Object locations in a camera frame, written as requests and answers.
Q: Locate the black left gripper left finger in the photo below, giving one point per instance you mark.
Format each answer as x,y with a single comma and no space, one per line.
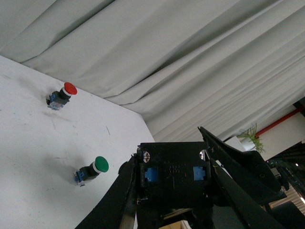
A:
117,209

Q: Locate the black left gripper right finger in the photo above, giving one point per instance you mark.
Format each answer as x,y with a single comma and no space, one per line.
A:
245,180

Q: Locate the yellow push button switch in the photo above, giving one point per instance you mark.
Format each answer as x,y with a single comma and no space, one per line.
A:
171,176

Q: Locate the green potted plant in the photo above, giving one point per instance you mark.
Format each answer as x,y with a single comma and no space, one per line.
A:
251,134

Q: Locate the red pipe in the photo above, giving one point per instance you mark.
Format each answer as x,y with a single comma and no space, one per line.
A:
280,120

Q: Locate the white curtain backdrop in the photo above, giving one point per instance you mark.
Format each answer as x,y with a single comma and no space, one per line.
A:
225,65

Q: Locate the green push button switch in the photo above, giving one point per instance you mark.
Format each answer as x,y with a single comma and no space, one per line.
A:
88,173

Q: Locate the red push button switch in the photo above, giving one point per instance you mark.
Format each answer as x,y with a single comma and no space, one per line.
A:
58,99

